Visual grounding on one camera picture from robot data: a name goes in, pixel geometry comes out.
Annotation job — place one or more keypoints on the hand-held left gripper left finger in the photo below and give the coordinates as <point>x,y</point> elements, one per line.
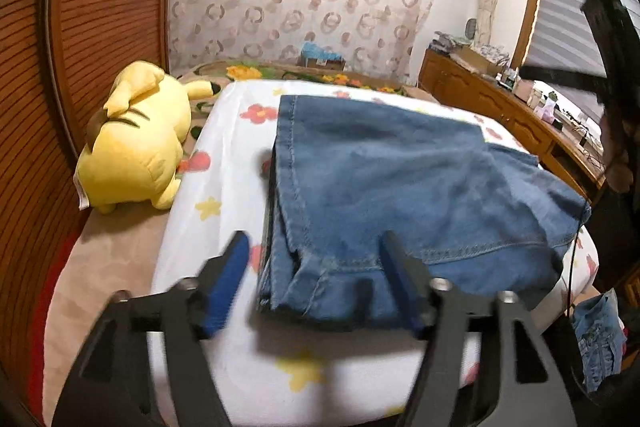
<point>227,282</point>

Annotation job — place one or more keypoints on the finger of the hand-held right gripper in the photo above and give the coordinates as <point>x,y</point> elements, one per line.
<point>565,79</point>

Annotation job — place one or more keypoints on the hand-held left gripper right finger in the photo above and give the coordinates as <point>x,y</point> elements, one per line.
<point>400,287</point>

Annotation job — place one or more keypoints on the blue denim pants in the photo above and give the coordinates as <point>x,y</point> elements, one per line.
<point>380,187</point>

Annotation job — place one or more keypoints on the person's right forearm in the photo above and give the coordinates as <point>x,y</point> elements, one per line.
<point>620,167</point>

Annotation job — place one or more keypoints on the pink tissue pack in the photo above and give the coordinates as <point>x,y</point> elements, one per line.
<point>545,111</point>

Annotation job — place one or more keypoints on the pink bottle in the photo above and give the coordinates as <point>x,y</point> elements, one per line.
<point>523,88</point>

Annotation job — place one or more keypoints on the grey striped window blind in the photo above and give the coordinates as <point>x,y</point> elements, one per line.
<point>560,7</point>

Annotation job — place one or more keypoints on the open cardboard box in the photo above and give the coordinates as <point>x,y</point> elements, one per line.
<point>472,59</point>

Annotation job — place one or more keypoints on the white floral bed sheet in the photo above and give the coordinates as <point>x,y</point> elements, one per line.
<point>235,187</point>

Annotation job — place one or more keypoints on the wooden sideboard cabinet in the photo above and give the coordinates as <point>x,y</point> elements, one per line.
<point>465,82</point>

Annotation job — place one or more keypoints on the small oval mirror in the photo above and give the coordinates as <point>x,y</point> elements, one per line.
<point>470,28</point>

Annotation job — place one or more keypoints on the beige floral blanket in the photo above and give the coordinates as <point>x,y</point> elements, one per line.
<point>115,257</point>

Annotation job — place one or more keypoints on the stack of papers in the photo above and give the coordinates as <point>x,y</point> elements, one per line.
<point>447,42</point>

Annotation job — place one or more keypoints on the yellow plush toy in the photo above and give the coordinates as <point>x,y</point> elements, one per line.
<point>135,147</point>

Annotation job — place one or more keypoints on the red cloth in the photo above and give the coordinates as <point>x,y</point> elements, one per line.
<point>45,317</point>

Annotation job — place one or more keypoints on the crumpled denim garment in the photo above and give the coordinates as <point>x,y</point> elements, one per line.
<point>597,337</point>

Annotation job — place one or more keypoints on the small cardboard box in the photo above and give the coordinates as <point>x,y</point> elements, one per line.
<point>322,63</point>

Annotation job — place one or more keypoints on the blue plastic bag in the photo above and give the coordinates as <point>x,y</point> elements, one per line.
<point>320,51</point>

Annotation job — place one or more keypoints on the wooden louvered wardrobe door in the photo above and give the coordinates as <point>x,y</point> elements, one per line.
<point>115,7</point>
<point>30,107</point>

